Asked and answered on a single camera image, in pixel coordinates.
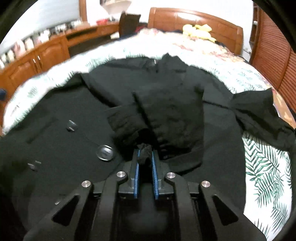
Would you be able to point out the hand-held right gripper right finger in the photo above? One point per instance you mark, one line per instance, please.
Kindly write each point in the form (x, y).
(155, 176)

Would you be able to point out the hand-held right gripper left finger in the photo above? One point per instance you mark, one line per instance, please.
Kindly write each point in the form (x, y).
(136, 176)

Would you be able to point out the black coat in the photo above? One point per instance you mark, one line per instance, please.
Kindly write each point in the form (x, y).
(173, 104)

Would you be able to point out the leaf print bedsheet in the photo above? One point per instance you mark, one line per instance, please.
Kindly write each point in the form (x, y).
(261, 166)

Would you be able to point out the floral blanket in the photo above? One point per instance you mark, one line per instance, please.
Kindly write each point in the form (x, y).
(196, 47)

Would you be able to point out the yellow plush toy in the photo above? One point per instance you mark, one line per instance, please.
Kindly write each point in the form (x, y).
(196, 32)

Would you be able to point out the wooden dresser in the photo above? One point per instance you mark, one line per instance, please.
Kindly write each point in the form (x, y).
(50, 51)

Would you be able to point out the wooden headboard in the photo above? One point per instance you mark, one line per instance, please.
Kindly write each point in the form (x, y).
(175, 20)

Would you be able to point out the red container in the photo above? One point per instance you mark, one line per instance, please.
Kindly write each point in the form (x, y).
(101, 22)

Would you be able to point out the wooden louvered wardrobe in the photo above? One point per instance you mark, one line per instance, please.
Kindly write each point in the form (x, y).
(272, 53)

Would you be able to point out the row of bottles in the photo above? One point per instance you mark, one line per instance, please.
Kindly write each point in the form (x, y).
(27, 42)

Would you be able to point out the grey window blind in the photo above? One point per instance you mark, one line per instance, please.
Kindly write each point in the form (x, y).
(46, 16)

